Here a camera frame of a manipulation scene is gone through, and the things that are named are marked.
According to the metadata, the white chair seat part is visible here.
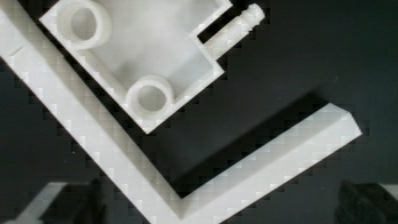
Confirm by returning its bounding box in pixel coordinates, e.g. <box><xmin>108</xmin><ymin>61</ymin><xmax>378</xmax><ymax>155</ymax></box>
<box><xmin>40</xmin><ymin>0</ymin><xmax>264</xmax><ymax>132</ymax></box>

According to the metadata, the white U-shaped fence frame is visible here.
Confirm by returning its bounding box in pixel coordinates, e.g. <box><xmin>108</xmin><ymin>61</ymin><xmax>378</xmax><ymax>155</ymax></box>
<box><xmin>0</xmin><ymin>0</ymin><xmax>364</xmax><ymax>224</ymax></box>

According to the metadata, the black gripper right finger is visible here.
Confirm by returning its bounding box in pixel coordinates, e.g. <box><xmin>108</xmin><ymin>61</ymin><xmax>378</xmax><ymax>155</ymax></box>
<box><xmin>333</xmin><ymin>181</ymin><xmax>398</xmax><ymax>224</ymax></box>

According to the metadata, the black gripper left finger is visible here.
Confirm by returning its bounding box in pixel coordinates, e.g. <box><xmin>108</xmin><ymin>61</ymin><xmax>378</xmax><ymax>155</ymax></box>
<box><xmin>0</xmin><ymin>179</ymin><xmax>106</xmax><ymax>224</ymax></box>

